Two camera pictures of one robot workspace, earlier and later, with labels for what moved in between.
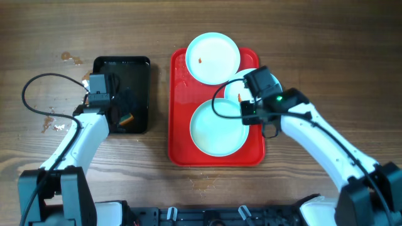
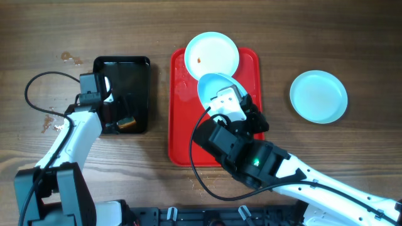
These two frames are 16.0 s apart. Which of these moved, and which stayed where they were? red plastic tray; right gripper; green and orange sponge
Moved: right gripper; green and orange sponge
Stayed: red plastic tray
